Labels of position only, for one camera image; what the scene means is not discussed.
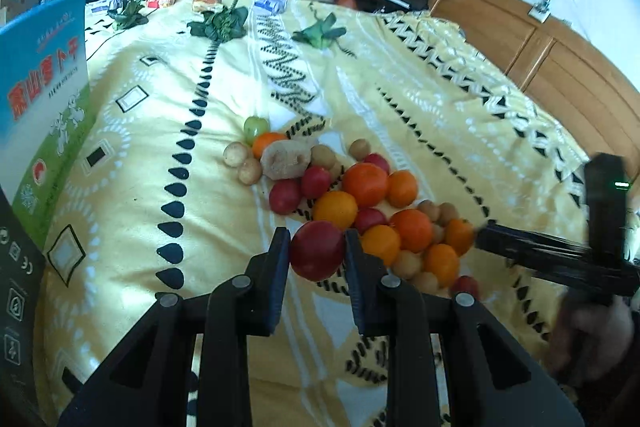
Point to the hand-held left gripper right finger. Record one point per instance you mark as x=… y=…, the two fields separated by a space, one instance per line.
x=351 y=257

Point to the pile of oranges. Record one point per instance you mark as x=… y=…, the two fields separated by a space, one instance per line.
x=365 y=184

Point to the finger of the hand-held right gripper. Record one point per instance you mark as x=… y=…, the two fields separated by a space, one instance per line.
x=550 y=269
x=530 y=239

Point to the lumpy tan potato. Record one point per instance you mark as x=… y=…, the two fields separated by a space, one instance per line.
x=285 y=159

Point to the person's right hand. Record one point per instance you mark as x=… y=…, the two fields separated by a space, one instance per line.
x=605 y=332

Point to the blue white packet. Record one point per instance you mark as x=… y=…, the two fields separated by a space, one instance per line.
x=269 y=4

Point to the orange snack packet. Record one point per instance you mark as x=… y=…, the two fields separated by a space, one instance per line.
x=206 y=1

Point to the white wall socket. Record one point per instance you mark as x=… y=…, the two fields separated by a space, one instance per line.
x=540 y=11

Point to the yellow patterned blanket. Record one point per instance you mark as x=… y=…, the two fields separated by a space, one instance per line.
x=150 y=132

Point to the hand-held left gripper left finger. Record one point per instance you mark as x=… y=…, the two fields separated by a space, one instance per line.
x=283 y=252

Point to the blue and green carton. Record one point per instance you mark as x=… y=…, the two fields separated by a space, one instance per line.
x=45 y=82

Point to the small red tomato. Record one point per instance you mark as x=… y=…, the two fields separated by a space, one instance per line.
x=369 y=219
x=465 y=287
x=376 y=162
x=316 y=181
x=285 y=196

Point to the clear plastic packet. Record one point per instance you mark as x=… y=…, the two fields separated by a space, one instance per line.
x=107 y=2

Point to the green leafy vegetable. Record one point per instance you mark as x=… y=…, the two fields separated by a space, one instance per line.
x=220 y=24
x=127 y=13
x=320 y=32

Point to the wooden headboard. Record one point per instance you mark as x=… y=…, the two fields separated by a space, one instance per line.
x=575 y=67

